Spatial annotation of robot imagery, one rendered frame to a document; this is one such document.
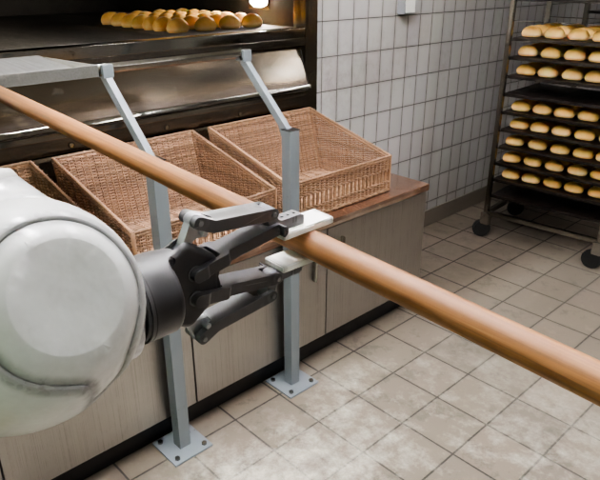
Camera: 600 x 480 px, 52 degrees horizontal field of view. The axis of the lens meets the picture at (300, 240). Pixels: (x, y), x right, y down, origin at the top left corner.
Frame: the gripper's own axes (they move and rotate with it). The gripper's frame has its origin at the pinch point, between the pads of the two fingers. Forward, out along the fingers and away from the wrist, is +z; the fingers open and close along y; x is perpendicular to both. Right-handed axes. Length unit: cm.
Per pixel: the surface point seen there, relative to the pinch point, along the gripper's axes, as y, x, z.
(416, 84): 35, -153, 229
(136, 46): 4, -154, 69
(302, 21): 0, -156, 148
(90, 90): 17, -154, 50
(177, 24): 0, -170, 96
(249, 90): 24, -151, 115
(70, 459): 105, -95, 5
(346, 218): 62, -96, 117
